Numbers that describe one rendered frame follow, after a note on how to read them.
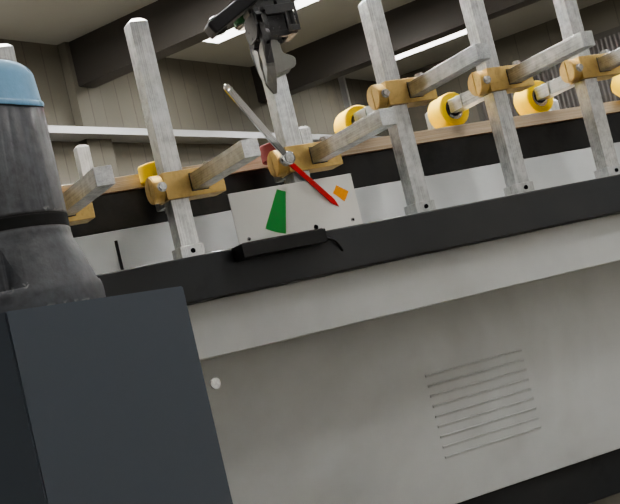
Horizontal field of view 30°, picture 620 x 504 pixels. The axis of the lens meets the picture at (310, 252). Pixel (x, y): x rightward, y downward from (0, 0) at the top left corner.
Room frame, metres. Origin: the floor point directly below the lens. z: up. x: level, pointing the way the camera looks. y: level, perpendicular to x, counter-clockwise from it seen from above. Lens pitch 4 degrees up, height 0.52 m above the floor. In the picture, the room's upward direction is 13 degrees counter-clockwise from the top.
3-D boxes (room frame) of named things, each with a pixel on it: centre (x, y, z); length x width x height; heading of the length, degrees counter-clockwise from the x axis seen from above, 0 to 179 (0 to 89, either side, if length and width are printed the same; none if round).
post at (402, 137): (2.29, -0.23, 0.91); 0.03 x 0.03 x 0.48; 28
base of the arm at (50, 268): (1.19, 0.31, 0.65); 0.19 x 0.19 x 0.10
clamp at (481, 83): (2.42, -0.47, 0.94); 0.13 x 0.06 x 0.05; 118
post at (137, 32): (2.06, 0.21, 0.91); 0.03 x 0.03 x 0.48; 28
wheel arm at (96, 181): (1.92, 0.38, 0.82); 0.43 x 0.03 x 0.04; 28
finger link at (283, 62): (2.04, -0.03, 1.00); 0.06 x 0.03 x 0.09; 108
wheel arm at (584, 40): (2.41, -0.50, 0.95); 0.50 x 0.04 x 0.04; 28
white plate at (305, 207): (2.14, 0.00, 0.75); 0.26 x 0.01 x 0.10; 118
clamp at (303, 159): (2.19, -0.03, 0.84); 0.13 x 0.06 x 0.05; 118
